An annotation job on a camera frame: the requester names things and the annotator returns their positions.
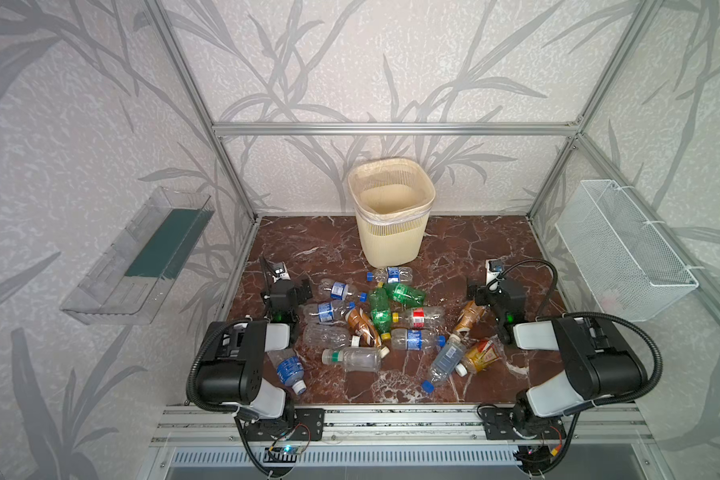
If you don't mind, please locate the black mounting plate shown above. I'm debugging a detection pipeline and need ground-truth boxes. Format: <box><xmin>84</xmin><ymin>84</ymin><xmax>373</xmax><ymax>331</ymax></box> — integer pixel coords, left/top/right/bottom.
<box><xmin>243</xmin><ymin>407</ymin><xmax>326</xmax><ymax>442</ymax></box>
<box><xmin>476</xmin><ymin>404</ymin><xmax>567</xmax><ymax>441</ymax></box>

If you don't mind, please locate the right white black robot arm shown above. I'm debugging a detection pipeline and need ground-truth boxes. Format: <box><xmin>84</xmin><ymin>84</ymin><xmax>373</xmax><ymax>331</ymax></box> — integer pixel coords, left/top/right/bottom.
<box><xmin>466</xmin><ymin>279</ymin><xmax>664</xmax><ymax>425</ymax></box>

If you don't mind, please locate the brown Nescafe coffee bottle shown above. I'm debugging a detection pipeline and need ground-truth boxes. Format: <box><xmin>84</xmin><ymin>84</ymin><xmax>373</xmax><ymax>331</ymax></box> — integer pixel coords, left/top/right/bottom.
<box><xmin>345</xmin><ymin>307</ymin><xmax>383</xmax><ymax>348</ymax></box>

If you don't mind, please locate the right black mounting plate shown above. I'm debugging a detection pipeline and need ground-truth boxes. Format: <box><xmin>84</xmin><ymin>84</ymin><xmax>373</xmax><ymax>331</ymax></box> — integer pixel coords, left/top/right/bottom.
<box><xmin>476</xmin><ymin>404</ymin><xmax>567</xmax><ymax>441</ymax></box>

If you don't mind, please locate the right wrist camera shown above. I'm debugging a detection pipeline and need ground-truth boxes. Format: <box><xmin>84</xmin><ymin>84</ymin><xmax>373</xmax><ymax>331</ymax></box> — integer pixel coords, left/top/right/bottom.
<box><xmin>485</xmin><ymin>259</ymin><xmax>504</xmax><ymax>284</ymax></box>

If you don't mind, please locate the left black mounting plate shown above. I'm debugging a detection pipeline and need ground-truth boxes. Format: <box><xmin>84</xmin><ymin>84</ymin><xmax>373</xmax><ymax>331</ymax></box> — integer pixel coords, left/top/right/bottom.
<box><xmin>243</xmin><ymin>407</ymin><xmax>326</xmax><ymax>442</ymax></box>

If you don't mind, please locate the green bottle yellow cap left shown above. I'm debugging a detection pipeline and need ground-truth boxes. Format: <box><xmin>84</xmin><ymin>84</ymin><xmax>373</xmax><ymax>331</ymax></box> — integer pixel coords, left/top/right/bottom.
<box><xmin>369</xmin><ymin>283</ymin><xmax>393</xmax><ymax>340</ymax></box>

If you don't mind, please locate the white wire mesh basket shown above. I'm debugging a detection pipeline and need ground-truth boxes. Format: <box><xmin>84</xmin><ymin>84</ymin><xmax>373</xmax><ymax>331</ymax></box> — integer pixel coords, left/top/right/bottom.
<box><xmin>556</xmin><ymin>179</ymin><xmax>699</xmax><ymax>322</ymax></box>

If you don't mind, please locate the clear bottle blue cap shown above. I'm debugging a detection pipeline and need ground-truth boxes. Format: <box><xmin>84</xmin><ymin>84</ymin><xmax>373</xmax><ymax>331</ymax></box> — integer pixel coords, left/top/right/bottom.
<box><xmin>421</xmin><ymin>334</ymin><xmax>466</xmax><ymax>394</ymax></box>

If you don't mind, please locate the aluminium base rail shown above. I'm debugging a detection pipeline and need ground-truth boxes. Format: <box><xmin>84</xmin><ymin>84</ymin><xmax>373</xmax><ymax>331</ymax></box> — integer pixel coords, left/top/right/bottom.
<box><xmin>139</xmin><ymin>404</ymin><xmax>661</xmax><ymax>479</ymax></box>

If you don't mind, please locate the yellow red tea bottle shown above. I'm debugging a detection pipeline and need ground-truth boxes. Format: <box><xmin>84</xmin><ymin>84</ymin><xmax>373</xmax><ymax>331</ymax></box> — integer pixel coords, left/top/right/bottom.
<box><xmin>455</xmin><ymin>338</ymin><xmax>501</xmax><ymax>377</ymax></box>

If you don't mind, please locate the green bottle yellow cap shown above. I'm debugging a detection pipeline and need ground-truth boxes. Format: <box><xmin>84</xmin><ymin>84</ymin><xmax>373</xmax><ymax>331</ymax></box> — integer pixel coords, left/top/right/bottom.
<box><xmin>383</xmin><ymin>283</ymin><xmax>427</xmax><ymax>307</ymax></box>
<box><xmin>369</xmin><ymin>283</ymin><xmax>393</xmax><ymax>340</ymax></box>

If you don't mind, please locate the small bottle blue cap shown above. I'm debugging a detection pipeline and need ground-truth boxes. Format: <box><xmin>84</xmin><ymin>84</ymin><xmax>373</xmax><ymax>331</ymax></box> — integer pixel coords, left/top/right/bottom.
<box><xmin>366</xmin><ymin>267</ymin><xmax>413</xmax><ymax>285</ymax></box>

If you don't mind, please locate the clear plastic wall tray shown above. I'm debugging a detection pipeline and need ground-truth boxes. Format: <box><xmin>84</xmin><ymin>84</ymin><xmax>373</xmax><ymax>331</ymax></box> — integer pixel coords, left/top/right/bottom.
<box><xmin>60</xmin><ymin>187</ymin><xmax>215</xmax><ymax>325</ymax></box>

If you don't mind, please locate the large clear bottle white cap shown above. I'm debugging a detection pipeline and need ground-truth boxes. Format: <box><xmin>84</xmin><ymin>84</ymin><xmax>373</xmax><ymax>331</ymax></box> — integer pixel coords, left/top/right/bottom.
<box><xmin>302</xmin><ymin>324</ymin><xmax>360</xmax><ymax>350</ymax></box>

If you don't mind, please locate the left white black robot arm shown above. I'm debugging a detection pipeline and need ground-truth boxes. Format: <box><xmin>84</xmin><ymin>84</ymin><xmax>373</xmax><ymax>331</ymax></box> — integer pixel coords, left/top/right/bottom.
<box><xmin>186</xmin><ymin>278</ymin><xmax>312</xmax><ymax>426</ymax></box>

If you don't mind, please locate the cream ribbed waste bin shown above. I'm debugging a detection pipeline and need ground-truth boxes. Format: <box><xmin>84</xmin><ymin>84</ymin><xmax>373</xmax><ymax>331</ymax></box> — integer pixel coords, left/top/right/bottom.
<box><xmin>347</xmin><ymin>158</ymin><xmax>436</xmax><ymax>268</ymax></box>

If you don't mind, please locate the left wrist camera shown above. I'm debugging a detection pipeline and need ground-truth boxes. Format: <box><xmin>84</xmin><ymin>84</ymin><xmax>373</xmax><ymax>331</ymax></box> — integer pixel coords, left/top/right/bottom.
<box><xmin>259</xmin><ymin>257</ymin><xmax>291</xmax><ymax>282</ymax></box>

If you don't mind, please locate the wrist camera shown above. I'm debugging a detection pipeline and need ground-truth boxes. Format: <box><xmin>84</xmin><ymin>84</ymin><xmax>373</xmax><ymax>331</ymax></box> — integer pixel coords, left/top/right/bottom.
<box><xmin>485</xmin><ymin>259</ymin><xmax>504</xmax><ymax>284</ymax></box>
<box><xmin>259</xmin><ymin>257</ymin><xmax>291</xmax><ymax>282</ymax></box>

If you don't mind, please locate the clear bottle red label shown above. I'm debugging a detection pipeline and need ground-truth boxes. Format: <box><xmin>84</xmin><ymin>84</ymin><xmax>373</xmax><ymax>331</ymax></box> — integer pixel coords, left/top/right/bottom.
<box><xmin>393</xmin><ymin>306</ymin><xmax>445</xmax><ymax>330</ymax></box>

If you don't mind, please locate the aluminium frame bar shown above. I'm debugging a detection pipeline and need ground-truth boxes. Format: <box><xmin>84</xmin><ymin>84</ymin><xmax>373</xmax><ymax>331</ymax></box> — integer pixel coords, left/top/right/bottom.
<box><xmin>212</xmin><ymin>122</ymin><xmax>578</xmax><ymax>137</ymax></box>

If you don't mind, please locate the clear bottle green label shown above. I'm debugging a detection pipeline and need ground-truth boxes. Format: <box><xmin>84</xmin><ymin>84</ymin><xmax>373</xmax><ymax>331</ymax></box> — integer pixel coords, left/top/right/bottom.
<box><xmin>322</xmin><ymin>346</ymin><xmax>390</xmax><ymax>372</ymax></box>

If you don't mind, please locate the green bottle yellow cap right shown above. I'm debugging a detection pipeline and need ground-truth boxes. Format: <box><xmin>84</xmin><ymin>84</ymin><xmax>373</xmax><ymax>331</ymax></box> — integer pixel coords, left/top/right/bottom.
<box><xmin>383</xmin><ymin>283</ymin><xmax>427</xmax><ymax>307</ymax></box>

